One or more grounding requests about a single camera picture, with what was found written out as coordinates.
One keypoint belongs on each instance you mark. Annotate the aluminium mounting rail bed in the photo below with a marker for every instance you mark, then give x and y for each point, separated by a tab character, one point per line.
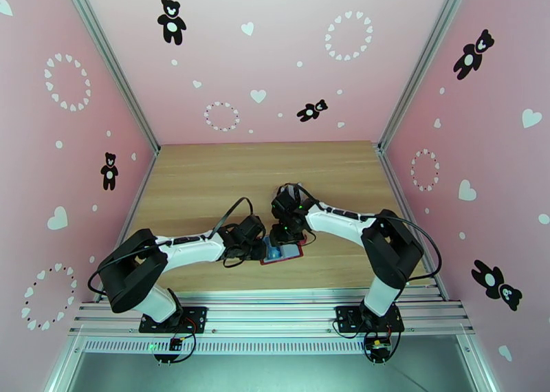
279	313

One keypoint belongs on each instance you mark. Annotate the black electronics module yellow connector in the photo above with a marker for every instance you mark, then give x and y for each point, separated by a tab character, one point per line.
378	348

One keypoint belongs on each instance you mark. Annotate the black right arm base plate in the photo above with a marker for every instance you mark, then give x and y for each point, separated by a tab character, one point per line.
348	317

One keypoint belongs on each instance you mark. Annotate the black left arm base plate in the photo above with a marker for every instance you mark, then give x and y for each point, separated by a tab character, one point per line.
193	317

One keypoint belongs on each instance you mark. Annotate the perforated metal strip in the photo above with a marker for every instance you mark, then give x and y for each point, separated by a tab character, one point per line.
279	347

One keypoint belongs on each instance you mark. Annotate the red leather card holder wallet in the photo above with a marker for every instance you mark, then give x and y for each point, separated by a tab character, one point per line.
292	252

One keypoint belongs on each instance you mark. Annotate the aluminium side rail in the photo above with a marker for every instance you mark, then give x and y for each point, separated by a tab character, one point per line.
394	180
124	231

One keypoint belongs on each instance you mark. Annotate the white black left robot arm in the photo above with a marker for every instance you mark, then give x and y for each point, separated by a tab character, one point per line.
133	270

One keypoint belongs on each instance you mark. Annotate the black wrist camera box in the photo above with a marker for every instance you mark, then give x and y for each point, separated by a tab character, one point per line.
252	226
285	201

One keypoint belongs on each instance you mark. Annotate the blue credit card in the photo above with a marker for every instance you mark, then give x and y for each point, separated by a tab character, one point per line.
273	254

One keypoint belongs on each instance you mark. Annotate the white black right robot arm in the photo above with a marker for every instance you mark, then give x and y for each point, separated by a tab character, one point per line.
391	249

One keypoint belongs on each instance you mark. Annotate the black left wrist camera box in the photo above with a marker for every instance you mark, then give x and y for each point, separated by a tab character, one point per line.
252	226

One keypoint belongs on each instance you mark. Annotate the aluminium corner post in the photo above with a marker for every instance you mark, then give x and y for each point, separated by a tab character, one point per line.
425	57
109	55

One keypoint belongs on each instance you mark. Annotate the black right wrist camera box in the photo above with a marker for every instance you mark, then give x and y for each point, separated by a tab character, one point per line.
285	201

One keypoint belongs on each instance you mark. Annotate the small black electronics module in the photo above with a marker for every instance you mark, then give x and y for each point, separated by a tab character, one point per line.
176	344

